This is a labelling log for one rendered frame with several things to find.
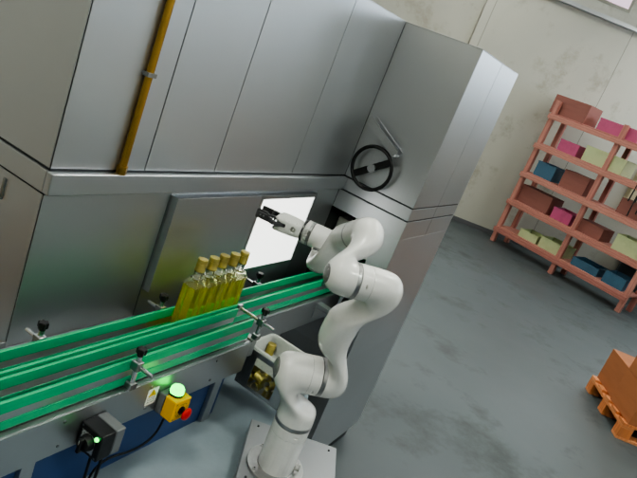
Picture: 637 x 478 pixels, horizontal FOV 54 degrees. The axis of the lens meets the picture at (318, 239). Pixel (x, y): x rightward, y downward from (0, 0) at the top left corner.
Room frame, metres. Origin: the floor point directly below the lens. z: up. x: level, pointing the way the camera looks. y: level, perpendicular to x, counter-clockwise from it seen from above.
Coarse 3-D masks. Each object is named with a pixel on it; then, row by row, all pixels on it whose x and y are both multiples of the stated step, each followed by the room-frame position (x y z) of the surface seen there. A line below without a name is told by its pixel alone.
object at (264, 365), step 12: (252, 360) 2.06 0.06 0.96; (264, 360) 2.04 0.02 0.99; (240, 372) 2.08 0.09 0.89; (252, 372) 2.06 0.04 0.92; (264, 372) 2.04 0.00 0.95; (252, 384) 2.05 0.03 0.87; (264, 384) 2.03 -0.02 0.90; (264, 396) 2.02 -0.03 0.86; (276, 396) 2.00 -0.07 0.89; (276, 408) 2.00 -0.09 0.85
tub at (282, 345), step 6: (264, 336) 2.18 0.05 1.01; (270, 336) 2.20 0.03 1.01; (276, 336) 2.22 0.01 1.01; (258, 342) 2.13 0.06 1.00; (264, 342) 2.17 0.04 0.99; (276, 342) 2.21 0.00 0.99; (282, 342) 2.20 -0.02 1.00; (288, 342) 2.20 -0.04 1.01; (258, 348) 2.06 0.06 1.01; (264, 348) 2.18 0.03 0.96; (276, 348) 2.20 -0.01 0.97; (282, 348) 2.20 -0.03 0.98; (288, 348) 2.19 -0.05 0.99; (294, 348) 2.18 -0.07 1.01; (264, 354) 2.05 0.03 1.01; (276, 354) 2.20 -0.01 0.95
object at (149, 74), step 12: (168, 0) 1.64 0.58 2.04; (168, 12) 1.64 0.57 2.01; (168, 24) 1.65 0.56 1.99; (156, 36) 1.64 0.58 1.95; (156, 48) 1.64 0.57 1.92; (156, 60) 1.65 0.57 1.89; (144, 72) 1.64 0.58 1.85; (144, 84) 1.64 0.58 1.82; (144, 96) 1.64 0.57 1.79; (132, 120) 1.64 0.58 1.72; (132, 132) 1.64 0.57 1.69; (132, 144) 1.65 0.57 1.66; (120, 168) 1.64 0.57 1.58
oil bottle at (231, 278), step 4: (224, 272) 2.02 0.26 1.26; (228, 272) 2.02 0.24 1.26; (228, 276) 2.01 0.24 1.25; (232, 276) 2.02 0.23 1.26; (236, 276) 2.04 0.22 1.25; (228, 280) 2.00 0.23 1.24; (232, 280) 2.02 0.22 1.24; (236, 280) 2.04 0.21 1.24; (228, 284) 2.00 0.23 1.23; (232, 284) 2.02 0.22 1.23; (228, 288) 2.01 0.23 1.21; (232, 288) 2.03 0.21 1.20; (224, 292) 2.00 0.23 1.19; (228, 292) 2.02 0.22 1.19; (232, 292) 2.04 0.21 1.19; (224, 296) 2.00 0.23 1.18; (228, 296) 2.03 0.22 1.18; (224, 300) 2.01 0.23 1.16; (228, 300) 2.04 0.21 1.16; (220, 304) 2.00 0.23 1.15; (224, 304) 2.02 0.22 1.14
